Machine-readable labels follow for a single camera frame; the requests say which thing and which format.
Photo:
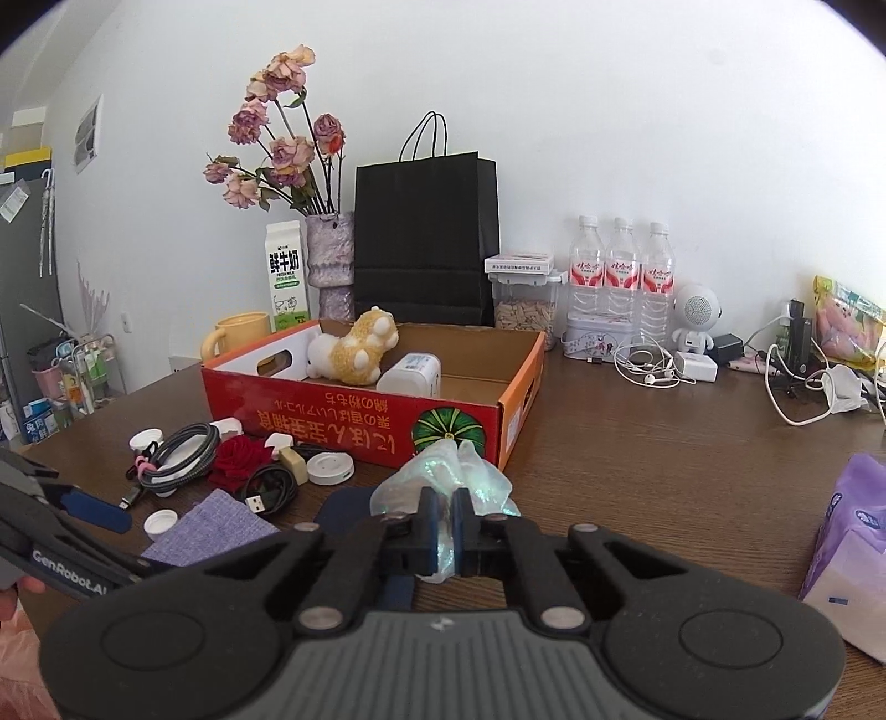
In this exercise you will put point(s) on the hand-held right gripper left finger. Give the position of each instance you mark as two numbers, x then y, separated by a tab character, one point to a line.
430	534

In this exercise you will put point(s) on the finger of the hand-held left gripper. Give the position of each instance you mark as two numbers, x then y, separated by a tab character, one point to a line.
97	511

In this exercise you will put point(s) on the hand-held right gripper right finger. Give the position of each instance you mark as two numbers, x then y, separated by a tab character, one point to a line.
462	534

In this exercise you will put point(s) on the iridescent plastic wrap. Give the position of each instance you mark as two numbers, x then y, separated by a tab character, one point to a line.
443	471

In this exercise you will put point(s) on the white bottle cap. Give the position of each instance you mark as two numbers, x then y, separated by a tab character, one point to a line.
145	441
160	525

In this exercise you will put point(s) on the navy fabric pouch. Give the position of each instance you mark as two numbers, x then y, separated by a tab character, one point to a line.
346	509

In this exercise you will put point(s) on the purple cloth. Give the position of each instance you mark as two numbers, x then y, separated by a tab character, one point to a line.
214	529

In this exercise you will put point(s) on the red artificial rose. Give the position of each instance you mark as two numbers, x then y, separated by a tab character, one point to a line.
239	460

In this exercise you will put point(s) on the red cardboard box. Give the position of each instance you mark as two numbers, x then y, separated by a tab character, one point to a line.
332	415

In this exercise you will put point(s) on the white round disc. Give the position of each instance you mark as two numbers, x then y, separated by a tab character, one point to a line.
331	469

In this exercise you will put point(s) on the metal storage rack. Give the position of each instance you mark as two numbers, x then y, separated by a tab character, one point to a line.
76	374

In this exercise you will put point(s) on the beige block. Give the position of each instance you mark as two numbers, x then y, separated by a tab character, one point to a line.
294	467

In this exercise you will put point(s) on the white plastic jar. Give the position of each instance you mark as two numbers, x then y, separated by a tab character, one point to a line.
408	377

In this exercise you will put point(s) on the small white rounded device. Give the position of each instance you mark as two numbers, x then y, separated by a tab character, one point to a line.
280	443

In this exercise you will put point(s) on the white and yellow plush alpaca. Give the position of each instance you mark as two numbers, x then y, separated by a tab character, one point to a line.
353	353

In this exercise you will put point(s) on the clear sunflower seed container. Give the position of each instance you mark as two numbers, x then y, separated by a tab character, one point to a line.
522	315

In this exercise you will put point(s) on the grey refrigerator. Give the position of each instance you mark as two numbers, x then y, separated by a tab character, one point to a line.
21	291

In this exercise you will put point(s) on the yellow mug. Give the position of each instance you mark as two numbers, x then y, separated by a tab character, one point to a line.
242	329

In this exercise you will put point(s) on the printed tin box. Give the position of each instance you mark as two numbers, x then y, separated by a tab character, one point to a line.
602	339

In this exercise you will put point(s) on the white red card box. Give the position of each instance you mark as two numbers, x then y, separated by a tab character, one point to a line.
519	263

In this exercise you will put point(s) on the clear water bottle red label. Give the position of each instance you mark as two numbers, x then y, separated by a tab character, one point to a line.
623	273
587	277
657	277

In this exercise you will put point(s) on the white charger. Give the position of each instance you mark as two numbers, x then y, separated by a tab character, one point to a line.
699	367

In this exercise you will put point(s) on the black paper bag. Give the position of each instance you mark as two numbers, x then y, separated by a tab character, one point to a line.
422	242

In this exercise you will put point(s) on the purple textured vase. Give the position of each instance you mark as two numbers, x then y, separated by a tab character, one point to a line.
331	256

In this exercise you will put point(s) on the white green milk carton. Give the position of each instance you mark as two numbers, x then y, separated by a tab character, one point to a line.
284	277

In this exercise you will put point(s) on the black power adapter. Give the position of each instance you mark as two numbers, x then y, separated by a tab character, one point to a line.
727	348

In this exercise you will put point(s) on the white robot speaker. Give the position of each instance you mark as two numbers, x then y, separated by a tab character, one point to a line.
696	304

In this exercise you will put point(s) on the stacked boxes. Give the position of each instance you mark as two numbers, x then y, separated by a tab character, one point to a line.
28	149

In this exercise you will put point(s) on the purple tissue pack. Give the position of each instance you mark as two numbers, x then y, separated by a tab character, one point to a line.
851	554

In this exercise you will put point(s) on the black power bank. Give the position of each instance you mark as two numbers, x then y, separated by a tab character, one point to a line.
799	339

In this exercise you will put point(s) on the dried pink rose bouquet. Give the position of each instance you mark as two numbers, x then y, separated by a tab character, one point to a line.
287	156

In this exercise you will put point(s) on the white face mask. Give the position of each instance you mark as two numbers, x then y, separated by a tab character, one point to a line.
844	388

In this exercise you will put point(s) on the yellow pink snack packet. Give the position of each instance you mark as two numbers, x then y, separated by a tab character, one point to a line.
851	325

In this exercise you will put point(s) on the white wall vent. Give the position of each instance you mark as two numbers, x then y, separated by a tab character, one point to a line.
88	135

